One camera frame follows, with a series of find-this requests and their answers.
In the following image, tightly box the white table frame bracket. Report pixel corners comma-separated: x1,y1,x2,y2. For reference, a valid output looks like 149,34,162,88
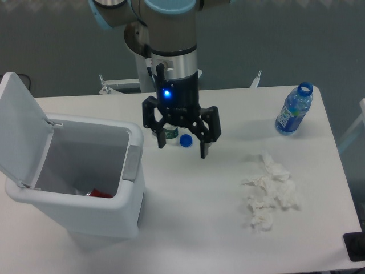
250,70,262,88

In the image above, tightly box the black device at edge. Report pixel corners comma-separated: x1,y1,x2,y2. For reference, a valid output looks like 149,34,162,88
343,232,364,262

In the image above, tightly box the blue water bottle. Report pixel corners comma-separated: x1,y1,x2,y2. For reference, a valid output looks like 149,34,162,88
275,82,313,136

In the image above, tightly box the black floor cable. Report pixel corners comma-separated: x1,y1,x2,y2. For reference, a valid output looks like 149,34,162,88
17,72,33,90

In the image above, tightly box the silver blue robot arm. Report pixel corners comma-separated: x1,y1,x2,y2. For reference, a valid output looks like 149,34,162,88
89,1,226,158

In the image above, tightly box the clear green label bottle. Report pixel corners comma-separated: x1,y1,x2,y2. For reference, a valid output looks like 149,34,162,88
164,123,179,143

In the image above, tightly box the white trash can lid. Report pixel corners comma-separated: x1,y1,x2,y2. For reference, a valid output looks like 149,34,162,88
1,72,62,188

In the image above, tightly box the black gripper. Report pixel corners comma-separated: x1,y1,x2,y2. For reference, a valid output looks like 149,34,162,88
142,63,221,159

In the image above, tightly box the crumpled white tissue pile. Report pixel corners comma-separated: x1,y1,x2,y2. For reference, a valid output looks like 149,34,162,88
241,151,301,232

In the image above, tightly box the red item inside can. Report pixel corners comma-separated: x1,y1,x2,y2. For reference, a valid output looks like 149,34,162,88
85,188,113,199

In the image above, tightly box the blue bottle cap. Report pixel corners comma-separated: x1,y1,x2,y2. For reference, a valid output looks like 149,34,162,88
179,134,193,148

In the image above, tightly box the white trash can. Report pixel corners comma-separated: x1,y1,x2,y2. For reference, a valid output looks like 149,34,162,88
5,114,145,239

